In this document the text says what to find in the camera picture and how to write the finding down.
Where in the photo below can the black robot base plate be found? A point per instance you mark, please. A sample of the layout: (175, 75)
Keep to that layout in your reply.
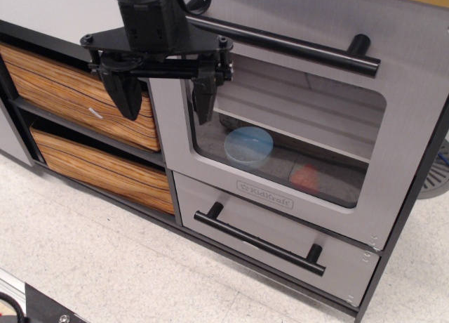
(41, 308)

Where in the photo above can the light blue bowl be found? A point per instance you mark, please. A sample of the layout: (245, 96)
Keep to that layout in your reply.
(248, 147)

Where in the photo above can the lower wood-pattern storage bin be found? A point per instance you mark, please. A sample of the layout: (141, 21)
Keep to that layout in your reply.
(89, 161)

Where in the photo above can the upper wood-pattern storage bin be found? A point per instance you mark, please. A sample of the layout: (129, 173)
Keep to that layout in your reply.
(78, 97)

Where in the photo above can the grey oven rack shelf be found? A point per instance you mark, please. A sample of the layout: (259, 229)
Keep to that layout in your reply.
(248, 122)

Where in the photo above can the black toy kitchen cabinet frame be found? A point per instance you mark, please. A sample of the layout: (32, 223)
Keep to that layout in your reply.
(110, 262)

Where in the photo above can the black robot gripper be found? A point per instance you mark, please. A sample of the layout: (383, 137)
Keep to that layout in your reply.
(157, 40)

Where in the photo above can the wood-pattern storage bin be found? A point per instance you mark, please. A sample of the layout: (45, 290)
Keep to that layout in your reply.
(89, 161)
(78, 97)

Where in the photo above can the grey toy oven door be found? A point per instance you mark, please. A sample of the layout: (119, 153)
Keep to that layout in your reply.
(389, 118)

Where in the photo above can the black oven door handle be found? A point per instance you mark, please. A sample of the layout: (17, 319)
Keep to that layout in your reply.
(354, 59)

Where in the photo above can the red toy strawberry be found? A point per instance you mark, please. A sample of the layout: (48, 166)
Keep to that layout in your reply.
(305, 179)

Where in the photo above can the grey slotted round base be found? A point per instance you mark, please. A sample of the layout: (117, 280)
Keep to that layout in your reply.
(436, 182)

